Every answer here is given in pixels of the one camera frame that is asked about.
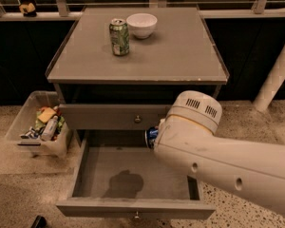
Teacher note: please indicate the white diagonal pole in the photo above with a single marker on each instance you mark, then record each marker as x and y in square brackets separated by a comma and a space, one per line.
[272, 84]

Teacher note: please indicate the green soda can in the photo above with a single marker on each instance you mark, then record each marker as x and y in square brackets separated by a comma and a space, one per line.
[119, 36]

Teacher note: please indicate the yellow sponge in bin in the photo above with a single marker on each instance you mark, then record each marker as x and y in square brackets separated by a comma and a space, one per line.
[46, 115]

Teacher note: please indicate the open grey drawer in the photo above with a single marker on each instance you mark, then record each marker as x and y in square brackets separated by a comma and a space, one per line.
[119, 177]

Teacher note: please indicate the clear plastic bin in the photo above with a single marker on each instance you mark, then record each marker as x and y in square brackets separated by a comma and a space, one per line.
[25, 131]

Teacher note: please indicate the yellow black object on ledge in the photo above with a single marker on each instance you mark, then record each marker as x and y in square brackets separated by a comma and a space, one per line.
[28, 9]

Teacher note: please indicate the black object on floor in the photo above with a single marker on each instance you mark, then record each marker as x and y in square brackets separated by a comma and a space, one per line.
[39, 222]

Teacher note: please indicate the blue pepsi can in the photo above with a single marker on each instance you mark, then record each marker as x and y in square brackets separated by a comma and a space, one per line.
[151, 135]

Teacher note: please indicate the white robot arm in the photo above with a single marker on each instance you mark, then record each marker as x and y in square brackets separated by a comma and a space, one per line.
[254, 171]

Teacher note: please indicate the grey drawer cabinet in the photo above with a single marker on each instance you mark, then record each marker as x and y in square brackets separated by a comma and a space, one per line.
[179, 55]

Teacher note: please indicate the white ceramic bowl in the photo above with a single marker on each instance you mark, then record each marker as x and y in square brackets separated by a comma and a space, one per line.
[142, 25]

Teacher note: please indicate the white bottle in bin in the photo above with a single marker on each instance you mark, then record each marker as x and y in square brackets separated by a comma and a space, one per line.
[50, 129]

